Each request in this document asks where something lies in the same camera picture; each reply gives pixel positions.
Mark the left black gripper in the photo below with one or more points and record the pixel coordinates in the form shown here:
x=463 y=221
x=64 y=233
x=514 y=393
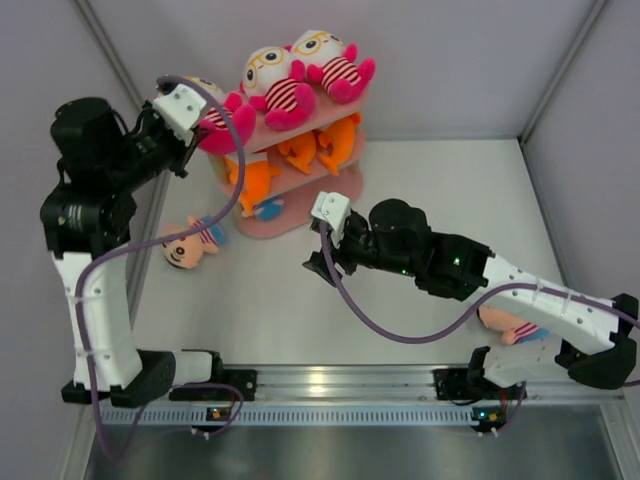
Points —
x=182 y=149

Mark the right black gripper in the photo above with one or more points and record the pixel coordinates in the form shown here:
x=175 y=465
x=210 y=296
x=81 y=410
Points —
x=341 y=251

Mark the small orange shark plush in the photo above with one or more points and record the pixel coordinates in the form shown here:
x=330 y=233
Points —
x=299 y=151

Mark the large orange shark plush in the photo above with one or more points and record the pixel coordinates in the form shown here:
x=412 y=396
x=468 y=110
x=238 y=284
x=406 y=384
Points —
x=337 y=142

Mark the boy doll plush blue cap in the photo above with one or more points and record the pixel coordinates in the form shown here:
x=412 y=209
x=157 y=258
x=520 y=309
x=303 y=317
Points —
x=186 y=252

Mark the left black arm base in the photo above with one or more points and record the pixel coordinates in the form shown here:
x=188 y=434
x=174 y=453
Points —
x=234 y=387

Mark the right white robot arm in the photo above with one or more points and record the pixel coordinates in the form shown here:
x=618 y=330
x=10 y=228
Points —
x=550 y=331

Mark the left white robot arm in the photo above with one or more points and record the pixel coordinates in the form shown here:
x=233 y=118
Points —
x=86 y=220

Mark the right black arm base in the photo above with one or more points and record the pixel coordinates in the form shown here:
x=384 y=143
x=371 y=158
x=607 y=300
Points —
x=493 y=407

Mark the boy doll plush on shelf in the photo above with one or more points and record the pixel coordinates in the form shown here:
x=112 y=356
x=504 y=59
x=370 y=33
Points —
x=267 y=210

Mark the pink three-tier toy shelf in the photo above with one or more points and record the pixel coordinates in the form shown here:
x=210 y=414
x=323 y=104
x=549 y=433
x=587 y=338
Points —
x=299 y=190

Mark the orange shark plush on shelf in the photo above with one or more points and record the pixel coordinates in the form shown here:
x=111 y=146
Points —
x=257 y=184

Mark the boy doll plush right side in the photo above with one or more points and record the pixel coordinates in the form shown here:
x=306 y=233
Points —
x=512 y=329

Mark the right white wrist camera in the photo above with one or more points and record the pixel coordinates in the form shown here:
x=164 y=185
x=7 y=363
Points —
x=333 y=209

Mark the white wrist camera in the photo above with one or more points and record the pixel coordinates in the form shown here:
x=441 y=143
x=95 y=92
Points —
x=181 y=108
x=333 y=209

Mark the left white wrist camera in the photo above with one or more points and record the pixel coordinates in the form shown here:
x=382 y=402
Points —
x=181 y=108

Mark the aluminium front rail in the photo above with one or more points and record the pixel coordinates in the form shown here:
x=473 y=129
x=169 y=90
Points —
x=341 y=383

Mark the white slotted cable duct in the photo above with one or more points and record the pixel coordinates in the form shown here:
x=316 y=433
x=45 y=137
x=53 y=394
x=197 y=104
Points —
x=294 y=415

